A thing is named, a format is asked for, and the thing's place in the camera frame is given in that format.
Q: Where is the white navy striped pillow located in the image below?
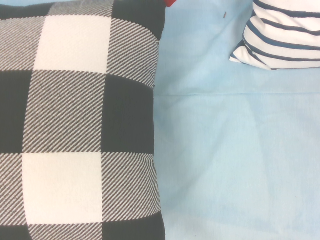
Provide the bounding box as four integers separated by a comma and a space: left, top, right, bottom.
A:
229, 0, 320, 72

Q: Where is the light blue bed sheet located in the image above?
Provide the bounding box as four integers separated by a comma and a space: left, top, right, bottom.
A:
152, 0, 320, 240

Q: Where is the black white checkered pillow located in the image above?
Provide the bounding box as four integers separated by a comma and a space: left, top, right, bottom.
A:
0, 0, 168, 240

